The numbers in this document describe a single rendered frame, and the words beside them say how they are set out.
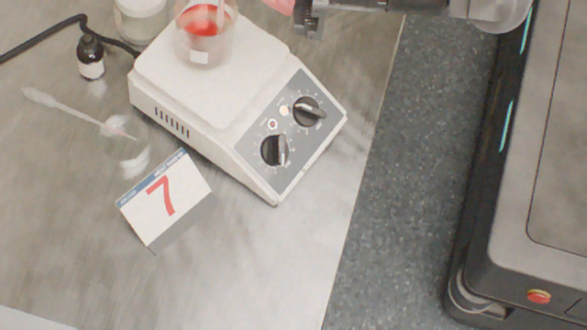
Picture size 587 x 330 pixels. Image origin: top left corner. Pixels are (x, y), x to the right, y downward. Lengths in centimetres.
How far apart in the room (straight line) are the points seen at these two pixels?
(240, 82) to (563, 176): 70
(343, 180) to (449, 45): 101
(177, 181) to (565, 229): 70
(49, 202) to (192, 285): 17
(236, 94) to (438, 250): 93
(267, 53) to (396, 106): 96
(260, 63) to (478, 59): 107
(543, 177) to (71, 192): 77
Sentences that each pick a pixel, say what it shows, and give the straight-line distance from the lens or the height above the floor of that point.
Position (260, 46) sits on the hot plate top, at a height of 84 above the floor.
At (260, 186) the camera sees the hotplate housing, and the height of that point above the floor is 79.
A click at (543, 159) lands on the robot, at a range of 167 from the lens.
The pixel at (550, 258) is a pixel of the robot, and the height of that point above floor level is 36.
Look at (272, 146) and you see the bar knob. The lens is 111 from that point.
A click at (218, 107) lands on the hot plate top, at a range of 109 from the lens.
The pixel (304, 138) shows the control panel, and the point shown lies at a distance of 113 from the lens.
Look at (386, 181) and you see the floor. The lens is 199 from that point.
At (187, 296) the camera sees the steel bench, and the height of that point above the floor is 75.
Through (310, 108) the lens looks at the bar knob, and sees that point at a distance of 112.
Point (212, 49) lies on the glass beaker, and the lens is 106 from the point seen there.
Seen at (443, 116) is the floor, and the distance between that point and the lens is 207.
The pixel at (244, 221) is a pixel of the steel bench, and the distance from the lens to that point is 114.
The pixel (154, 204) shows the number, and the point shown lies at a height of 77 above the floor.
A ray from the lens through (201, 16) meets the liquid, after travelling 109.
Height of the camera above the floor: 182
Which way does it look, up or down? 65 degrees down
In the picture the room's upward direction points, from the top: 10 degrees clockwise
